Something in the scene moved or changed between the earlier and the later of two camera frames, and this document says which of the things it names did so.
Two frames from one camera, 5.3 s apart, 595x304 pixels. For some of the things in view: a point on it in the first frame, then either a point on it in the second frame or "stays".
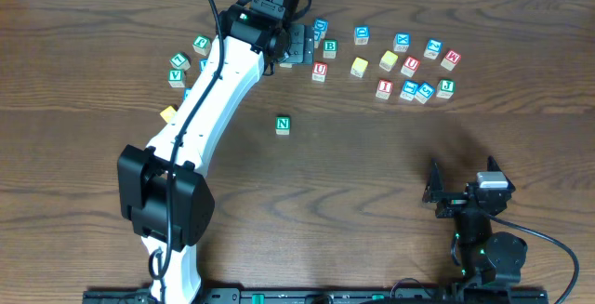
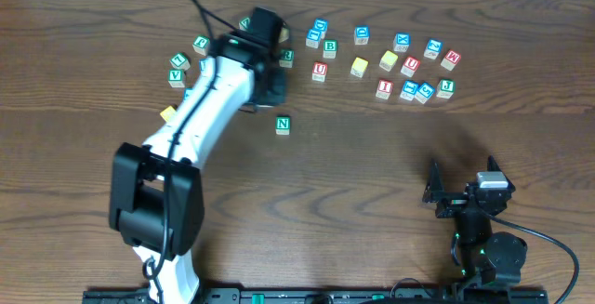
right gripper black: x=458 y=200 stays
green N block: x=283 y=125 stays
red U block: x=320 y=72 stays
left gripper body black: x=302 y=44 -> x=271 y=90
